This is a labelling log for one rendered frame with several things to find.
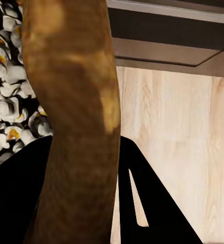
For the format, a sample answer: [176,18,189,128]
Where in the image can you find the popcorn bag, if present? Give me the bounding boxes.
[0,0,121,244]

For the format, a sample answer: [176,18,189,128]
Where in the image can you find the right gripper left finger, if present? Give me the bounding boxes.
[0,135,52,244]

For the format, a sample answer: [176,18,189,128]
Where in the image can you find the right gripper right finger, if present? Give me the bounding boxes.
[118,136,203,244]

